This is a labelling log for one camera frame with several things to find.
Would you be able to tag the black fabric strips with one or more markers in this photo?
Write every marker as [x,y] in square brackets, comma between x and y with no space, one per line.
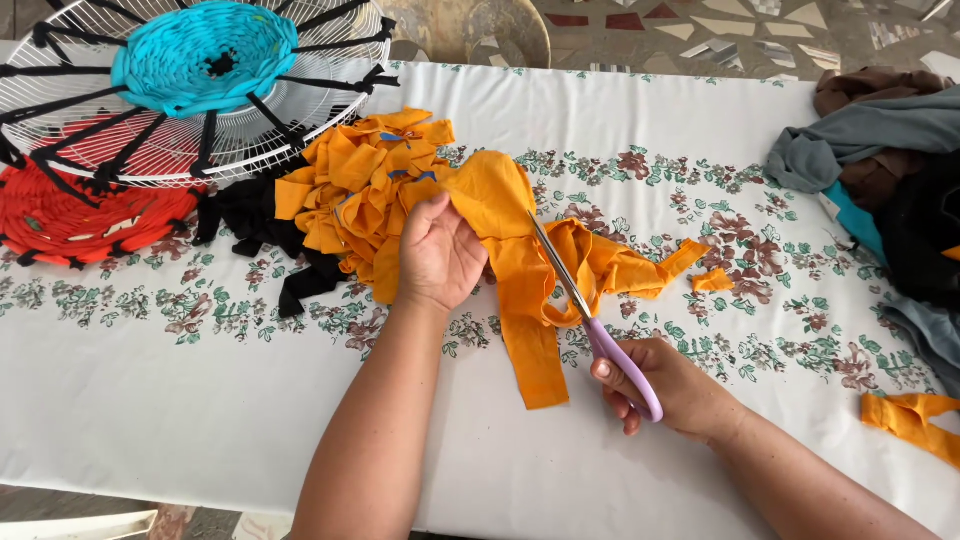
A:
[259,225]

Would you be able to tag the red woven fabric mat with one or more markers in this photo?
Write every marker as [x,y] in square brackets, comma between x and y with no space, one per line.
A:
[82,217]

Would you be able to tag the person's left hand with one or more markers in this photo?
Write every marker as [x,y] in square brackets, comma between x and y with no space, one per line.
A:
[439,251]

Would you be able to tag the orange fabric piece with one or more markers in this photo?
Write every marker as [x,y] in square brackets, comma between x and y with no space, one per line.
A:
[525,255]

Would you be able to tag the small orange fabric scrap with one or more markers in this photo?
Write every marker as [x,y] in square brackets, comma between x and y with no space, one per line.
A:
[711,280]

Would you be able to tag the pile of orange fabric strips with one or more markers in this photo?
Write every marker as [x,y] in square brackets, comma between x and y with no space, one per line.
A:
[360,195]

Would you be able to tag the heap of dark clothes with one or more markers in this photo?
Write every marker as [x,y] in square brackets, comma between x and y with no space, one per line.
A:
[885,165]

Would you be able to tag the turquoise woven fabric round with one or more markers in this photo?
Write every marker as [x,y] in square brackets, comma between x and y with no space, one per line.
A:
[202,56]

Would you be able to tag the beige plastic chair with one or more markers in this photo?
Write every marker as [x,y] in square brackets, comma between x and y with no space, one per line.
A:
[465,30]

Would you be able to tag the person's right hand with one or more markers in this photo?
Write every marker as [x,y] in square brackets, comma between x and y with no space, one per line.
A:
[675,390]

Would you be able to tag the white floral tablecloth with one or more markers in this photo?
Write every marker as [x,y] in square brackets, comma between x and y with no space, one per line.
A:
[225,390]

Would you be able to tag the orange fabric strip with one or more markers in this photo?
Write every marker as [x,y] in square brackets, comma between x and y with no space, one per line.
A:
[911,424]

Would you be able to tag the white object under table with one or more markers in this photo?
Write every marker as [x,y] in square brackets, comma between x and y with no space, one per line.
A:
[82,525]

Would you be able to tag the grey fabric piece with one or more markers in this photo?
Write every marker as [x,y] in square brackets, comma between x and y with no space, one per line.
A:
[930,334]

